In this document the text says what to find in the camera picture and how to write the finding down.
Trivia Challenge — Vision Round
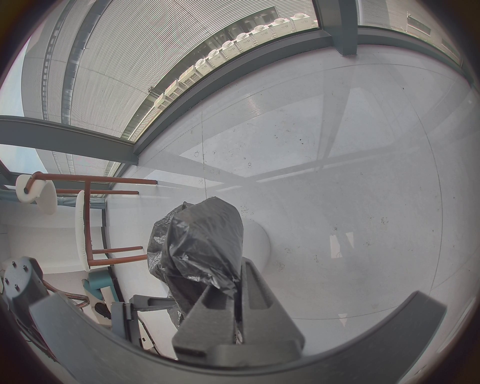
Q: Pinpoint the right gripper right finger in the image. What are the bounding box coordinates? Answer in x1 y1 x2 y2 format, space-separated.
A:
239 257 305 353

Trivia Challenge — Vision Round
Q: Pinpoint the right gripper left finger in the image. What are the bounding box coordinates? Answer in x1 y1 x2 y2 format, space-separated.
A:
172 285 241 361

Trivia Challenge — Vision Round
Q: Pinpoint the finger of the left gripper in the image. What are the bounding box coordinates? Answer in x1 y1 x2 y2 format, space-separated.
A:
129 295 179 313

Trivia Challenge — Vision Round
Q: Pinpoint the black plastic bag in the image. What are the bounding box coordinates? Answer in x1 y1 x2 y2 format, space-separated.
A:
147 197 245 332

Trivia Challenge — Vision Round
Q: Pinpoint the white trash bin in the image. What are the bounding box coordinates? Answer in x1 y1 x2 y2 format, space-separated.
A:
240 220 271 276

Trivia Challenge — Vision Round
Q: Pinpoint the white cushioned wooden chair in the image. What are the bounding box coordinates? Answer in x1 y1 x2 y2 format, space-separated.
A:
15 170 158 272

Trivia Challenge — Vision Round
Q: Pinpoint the window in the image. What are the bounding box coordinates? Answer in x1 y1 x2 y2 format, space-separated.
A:
0 0 480 196

